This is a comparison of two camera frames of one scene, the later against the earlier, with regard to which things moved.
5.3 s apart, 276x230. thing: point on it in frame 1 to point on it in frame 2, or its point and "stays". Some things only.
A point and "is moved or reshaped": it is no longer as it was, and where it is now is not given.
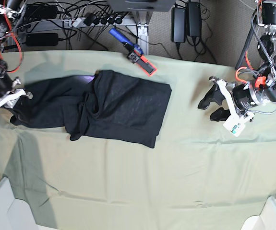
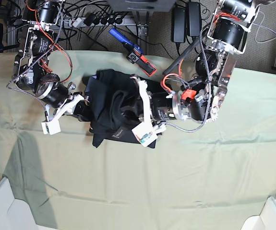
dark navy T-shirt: [106, 105] is moved or reshaped
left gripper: [0, 86] to [54, 94]
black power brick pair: [186, 22] stays
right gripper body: [242, 97] to [183, 104]
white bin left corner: [2, 211] stays
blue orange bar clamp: [136, 55] stays
